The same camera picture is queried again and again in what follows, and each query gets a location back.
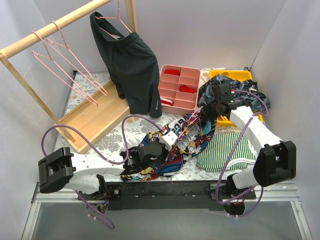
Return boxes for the colourful comic print shorts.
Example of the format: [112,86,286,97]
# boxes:
[120,116,217,182]

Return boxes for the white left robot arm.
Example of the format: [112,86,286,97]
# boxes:
[38,141,172,200]

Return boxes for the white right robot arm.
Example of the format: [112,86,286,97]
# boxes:
[200,83,297,199]

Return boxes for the dark patterned shorts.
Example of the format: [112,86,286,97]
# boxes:
[197,74,271,112]

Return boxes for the green white striped shorts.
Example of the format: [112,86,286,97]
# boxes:
[196,132,257,173]

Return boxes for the black shorts on hanger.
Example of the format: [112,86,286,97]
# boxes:
[89,11,162,118]

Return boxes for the yellow plastic tray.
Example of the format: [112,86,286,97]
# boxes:
[209,69,253,127]

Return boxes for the red sock middle compartment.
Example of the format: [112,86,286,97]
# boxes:
[179,85,196,94]

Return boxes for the floral table mat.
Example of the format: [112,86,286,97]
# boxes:
[47,67,273,183]

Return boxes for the pink divided organizer box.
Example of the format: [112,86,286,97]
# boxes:
[158,64,201,116]

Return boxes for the red white sock lower compartment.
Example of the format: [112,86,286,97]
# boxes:
[160,97,173,106]

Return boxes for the red sock upper compartment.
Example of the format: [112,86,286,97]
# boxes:
[164,69,181,76]

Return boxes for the wooden clothes rack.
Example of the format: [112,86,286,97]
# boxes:
[0,0,130,144]

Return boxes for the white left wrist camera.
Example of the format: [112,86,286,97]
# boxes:
[159,131,178,151]

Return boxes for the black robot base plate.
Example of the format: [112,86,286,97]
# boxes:
[77,181,258,217]

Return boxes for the pink wire hanger with shorts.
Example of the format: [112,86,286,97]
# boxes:
[92,0,132,42]

